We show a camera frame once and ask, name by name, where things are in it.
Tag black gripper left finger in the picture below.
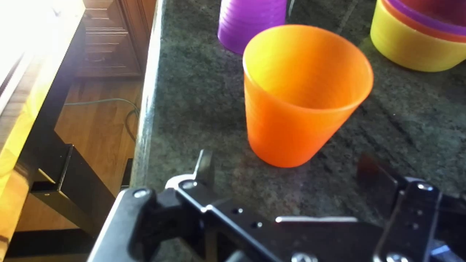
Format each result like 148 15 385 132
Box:
193 146 216 187

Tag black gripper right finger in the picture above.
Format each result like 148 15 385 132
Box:
357 152 402 223

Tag orange plastic cup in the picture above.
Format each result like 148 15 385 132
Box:
242 23 376 170

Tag purple plastic cup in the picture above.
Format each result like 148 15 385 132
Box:
216 0 293 58

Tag black wooden chair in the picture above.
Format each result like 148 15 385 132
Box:
6 41 121 258

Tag yellow plastic bowl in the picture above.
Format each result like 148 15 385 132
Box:
369 0 466 74

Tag brown wooden cabinet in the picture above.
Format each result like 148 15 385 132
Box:
72 0 158 79

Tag purple plastic bowl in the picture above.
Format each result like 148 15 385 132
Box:
379 0 466 43
388 0 466 36

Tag light wooden table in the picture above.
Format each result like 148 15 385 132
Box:
0 0 88 258

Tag red plastic bowl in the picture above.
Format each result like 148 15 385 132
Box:
401 0 466 14

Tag thin grey floor cable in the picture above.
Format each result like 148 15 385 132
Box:
63 95 143 142

